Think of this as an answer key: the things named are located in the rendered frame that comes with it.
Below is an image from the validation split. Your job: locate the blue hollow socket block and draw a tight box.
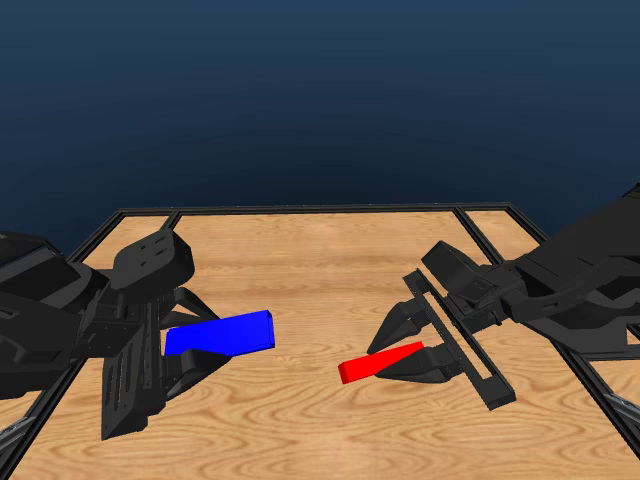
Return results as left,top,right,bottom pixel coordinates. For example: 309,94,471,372
163,309,277,358

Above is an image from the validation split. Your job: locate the thin red peg bar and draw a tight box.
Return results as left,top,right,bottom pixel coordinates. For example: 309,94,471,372
337,341,426,385

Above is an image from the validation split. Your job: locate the black table frame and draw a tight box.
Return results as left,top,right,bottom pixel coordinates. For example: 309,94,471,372
0,201,640,480

